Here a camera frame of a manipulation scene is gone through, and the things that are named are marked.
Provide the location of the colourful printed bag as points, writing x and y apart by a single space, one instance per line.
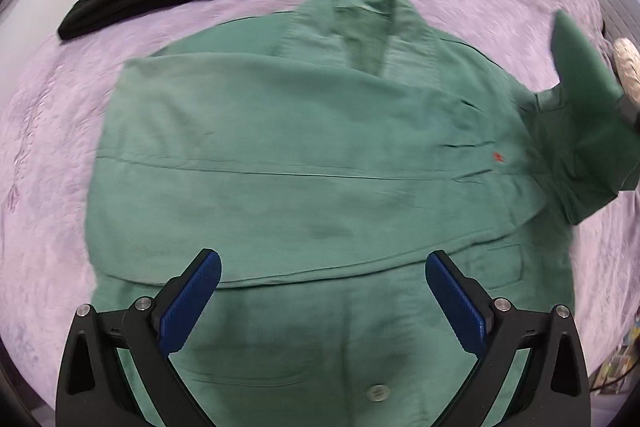
617 367

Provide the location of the purple plush blanket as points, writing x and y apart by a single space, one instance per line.
50 157

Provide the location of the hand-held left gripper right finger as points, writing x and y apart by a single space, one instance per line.
455 297

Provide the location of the person's right forearm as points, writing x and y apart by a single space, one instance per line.
629 64

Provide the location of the green shirt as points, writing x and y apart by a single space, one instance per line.
300 132

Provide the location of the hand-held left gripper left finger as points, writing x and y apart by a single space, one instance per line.
192 297

